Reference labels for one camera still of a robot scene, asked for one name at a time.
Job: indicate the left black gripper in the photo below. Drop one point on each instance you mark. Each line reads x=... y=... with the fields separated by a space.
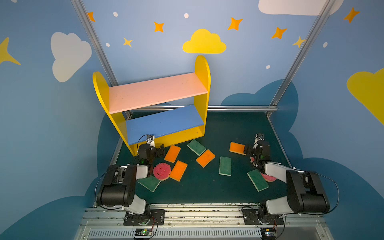
x=158 y=151

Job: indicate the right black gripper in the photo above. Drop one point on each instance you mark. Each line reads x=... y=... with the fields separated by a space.
x=250 y=150

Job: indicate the pink smiley sponge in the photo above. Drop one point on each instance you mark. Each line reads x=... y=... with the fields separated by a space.
x=268 y=178
x=254 y=162
x=162 y=171

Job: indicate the orange sponge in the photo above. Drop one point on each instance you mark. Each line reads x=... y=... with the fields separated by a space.
x=205 y=158
x=172 y=154
x=178 y=171
x=237 y=148

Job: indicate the green sponge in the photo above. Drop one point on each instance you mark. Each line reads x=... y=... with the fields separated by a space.
x=258 y=181
x=151 y=183
x=225 y=167
x=196 y=147

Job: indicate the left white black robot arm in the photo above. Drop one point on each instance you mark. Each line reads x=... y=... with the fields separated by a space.
x=118 y=188

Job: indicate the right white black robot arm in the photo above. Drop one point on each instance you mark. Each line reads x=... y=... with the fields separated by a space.
x=305 y=192

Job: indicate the yellow shelf with pink and blue boards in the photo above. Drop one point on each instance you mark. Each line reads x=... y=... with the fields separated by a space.
x=169 y=127

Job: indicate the back aluminium floor bar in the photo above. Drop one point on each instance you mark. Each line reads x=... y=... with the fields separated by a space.
x=216 y=108

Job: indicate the left small circuit board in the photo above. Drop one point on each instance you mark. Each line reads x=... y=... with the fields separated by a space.
x=143 y=233

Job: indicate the small circuit board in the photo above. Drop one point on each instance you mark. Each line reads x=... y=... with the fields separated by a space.
x=268 y=234
x=143 y=233

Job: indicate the right small circuit board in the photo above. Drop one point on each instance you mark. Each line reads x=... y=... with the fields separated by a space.
x=268 y=234

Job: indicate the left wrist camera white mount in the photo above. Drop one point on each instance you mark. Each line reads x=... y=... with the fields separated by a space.
x=151 y=140

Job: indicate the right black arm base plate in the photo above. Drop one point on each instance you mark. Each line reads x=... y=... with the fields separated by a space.
x=253 y=217

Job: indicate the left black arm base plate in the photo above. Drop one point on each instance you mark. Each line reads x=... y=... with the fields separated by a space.
x=148 y=218

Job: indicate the aluminium rail frame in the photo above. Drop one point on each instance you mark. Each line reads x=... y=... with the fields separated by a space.
x=199 y=222

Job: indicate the left aluminium corner post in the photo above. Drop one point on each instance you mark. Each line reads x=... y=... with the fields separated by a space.
x=88 y=26

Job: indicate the aluminium corner post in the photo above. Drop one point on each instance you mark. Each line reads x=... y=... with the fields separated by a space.
x=88 y=26
x=311 y=37

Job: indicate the right aluminium corner post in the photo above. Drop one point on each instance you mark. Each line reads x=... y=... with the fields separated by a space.
x=311 y=37

